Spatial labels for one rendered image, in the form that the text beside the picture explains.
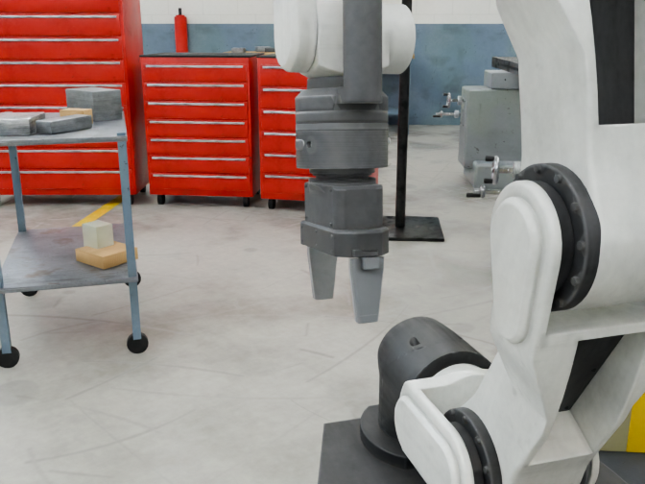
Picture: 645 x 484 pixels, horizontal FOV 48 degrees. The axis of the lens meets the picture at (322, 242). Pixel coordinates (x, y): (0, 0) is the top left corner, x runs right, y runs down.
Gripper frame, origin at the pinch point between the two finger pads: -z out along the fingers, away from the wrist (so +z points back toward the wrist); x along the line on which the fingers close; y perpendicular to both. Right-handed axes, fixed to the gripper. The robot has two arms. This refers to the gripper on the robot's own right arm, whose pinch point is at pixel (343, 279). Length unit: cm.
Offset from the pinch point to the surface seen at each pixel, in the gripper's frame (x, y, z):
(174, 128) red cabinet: -427, 64, 20
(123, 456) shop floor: -144, -8, -78
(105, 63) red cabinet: -438, 23, 62
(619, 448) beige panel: -88, 124, -76
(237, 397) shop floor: -165, 33, -73
